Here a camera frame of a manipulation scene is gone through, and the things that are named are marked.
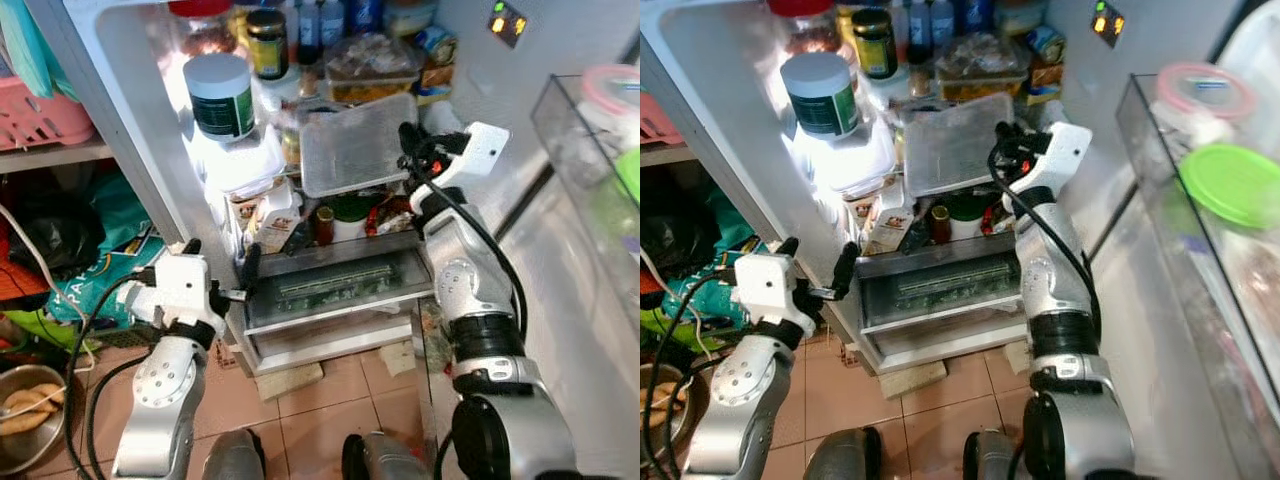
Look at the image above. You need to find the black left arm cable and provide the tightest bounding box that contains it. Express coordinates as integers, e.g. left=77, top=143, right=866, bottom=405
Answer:
left=640, top=270, right=746, bottom=480
left=62, top=265, right=166, bottom=480

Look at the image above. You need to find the grey robot left leg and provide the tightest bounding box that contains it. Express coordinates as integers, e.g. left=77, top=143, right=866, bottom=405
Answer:
left=200, top=428, right=267, bottom=480
left=803, top=426, right=883, bottom=480

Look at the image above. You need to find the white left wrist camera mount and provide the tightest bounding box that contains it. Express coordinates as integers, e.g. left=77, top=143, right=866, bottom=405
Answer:
left=148, top=253, right=218, bottom=323
left=733, top=252, right=803, bottom=323

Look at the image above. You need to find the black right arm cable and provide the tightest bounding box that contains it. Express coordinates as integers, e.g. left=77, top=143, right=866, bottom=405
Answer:
left=412, top=150, right=531, bottom=346
left=986, top=148, right=1104, bottom=346

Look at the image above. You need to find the white lidded green label jar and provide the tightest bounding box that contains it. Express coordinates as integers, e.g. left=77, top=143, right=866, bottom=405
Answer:
left=780, top=52, right=861, bottom=141
left=182, top=52, right=259, bottom=143

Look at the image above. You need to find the grey robot right leg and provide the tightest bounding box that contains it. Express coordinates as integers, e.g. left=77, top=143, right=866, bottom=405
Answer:
left=341, top=431, right=433, bottom=480
left=962, top=429, right=1031, bottom=480

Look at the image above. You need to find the white milk carton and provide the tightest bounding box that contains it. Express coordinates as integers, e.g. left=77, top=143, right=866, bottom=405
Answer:
left=862, top=182, right=919, bottom=254
left=243, top=180, right=304, bottom=254

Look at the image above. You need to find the clear plastic container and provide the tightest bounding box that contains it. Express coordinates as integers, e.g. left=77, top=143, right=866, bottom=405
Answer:
left=298, top=91, right=422, bottom=199
left=900, top=92, right=1016, bottom=199

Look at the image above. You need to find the black plastic bag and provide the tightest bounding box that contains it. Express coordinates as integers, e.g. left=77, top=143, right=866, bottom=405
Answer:
left=0, top=188, right=109, bottom=273
left=640, top=195, right=701, bottom=276

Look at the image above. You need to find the black lidded yellow label jar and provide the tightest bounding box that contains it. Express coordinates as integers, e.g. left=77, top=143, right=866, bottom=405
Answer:
left=851, top=7, right=899, bottom=82
left=244, top=7, right=292, bottom=82

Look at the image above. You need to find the pink lidded clear container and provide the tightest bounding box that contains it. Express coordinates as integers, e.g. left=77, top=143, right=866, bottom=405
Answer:
left=578, top=62, right=641, bottom=141
left=1155, top=61, right=1263, bottom=151

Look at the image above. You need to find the wooden shelf board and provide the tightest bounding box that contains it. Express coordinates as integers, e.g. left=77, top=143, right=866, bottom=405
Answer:
left=640, top=142, right=691, bottom=169
left=0, top=138, right=113, bottom=177

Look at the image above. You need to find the grey robot leg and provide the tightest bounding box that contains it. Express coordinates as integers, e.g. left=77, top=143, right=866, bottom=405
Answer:
left=341, top=431, right=433, bottom=480
left=200, top=428, right=267, bottom=480
left=803, top=426, right=883, bottom=480
left=962, top=429, right=1031, bottom=480

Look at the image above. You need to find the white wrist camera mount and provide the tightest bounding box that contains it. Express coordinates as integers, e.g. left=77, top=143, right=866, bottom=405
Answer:
left=1022, top=121, right=1094, bottom=193
left=733, top=252, right=803, bottom=323
left=148, top=253, right=218, bottom=323
left=438, top=121, right=510, bottom=193

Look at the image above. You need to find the teal rimmed bowl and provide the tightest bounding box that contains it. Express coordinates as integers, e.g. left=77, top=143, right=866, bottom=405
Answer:
left=385, top=0, right=443, bottom=36
left=995, top=0, right=1049, bottom=36

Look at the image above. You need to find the teal printed bag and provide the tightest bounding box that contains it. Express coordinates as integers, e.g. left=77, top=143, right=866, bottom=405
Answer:
left=660, top=235, right=746, bottom=326
left=44, top=168, right=171, bottom=329

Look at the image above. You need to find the dark slim bottle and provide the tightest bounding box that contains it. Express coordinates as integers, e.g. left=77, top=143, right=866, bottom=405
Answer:
left=908, top=0, right=933, bottom=61
left=296, top=0, right=323, bottom=67

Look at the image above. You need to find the printed tin can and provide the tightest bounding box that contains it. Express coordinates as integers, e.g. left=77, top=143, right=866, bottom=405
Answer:
left=1022, top=24, right=1067, bottom=69
left=413, top=24, right=461, bottom=69

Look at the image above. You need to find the clear fridge door bin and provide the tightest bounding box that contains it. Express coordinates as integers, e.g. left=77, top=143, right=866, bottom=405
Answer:
left=528, top=73, right=641, bottom=311
left=1113, top=73, right=1280, bottom=441

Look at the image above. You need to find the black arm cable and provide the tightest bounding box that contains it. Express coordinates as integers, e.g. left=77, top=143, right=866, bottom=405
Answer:
left=986, top=148, right=1104, bottom=346
left=640, top=270, right=746, bottom=480
left=62, top=265, right=166, bottom=480
left=412, top=150, right=531, bottom=346

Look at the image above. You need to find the dark red snack packet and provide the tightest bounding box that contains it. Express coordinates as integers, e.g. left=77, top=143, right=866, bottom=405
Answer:
left=985, top=195, right=1023, bottom=236
left=364, top=192, right=416, bottom=238

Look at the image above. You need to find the teal hanging cloth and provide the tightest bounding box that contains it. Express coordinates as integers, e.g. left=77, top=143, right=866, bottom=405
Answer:
left=0, top=0, right=59, bottom=99

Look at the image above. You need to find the clear container with brown food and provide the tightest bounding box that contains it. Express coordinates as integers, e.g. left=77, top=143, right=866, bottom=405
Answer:
left=323, top=33, right=423, bottom=104
left=933, top=33, right=1031, bottom=104

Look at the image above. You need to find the clear crisper drawer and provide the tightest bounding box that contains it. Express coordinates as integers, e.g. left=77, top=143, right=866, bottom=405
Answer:
left=238, top=235, right=438, bottom=338
left=855, top=235, right=1031, bottom=336

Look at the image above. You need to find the green lidded container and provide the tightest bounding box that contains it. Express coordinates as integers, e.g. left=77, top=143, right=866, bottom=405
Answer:
left=1177, top=142, right=1280, bottom=231
left=612, top=148, right=641, bottom=206

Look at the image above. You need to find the pink plastic basket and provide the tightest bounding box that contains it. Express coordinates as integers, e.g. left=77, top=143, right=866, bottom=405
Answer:
left=0, top=73, right=98, bottom=153
left=640, top=92, right=685, bottom=146

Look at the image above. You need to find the wide blue bottle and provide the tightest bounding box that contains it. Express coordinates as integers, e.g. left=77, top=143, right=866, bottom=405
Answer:
left=958, top=0, right=996, bottom=33
left=349, top=0, right=387, bottom=33

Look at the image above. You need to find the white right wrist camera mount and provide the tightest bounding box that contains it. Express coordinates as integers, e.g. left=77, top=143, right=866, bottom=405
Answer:
left=1022, top=121, right=1094, bottom=193
left=438, top=121, right=510, bottom=193

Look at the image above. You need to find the thin white cord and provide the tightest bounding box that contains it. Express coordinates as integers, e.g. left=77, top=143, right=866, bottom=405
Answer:
left=0, top=203, right=99, bottom=373
left=640, top=248, right=723, bottom=363

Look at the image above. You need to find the fridge control panel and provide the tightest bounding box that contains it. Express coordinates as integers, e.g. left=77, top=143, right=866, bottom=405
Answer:
left=487, top=0, right=530, bottom=50
left=1090, top=0, right=1128, bottom=49

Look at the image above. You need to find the red orange cloth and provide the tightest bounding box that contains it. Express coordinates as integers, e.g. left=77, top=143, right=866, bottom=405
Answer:
left=0, top=255, right=49, bottom=309

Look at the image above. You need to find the white plastic container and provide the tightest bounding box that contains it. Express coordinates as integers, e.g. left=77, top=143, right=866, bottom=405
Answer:
left=196, top=128, right=289, bottom=199
left=795, top=128, right=899, bottom=199

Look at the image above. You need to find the red lidded glass jar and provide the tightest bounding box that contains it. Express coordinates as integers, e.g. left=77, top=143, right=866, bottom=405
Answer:
left=166, top=0, right=239, bottom=58
left=766, top=0, right=839, bottom=56

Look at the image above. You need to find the grey fridge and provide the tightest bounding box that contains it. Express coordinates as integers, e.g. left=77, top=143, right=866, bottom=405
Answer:
left=22, top=0, right=641, bottom=379
left=640, top=0, right=1280, bottom=480

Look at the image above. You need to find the green lidded white tub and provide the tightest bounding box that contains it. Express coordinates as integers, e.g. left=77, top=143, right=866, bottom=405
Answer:
left=948, top=194, right=993, bottom=241
left=330, top=194, right=379, bottom=243

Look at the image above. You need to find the metal bowl with fried food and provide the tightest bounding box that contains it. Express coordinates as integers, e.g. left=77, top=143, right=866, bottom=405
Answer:
left=640, top=362, right=713, bottom=463
left=0, top=363, right=83, bottom=477

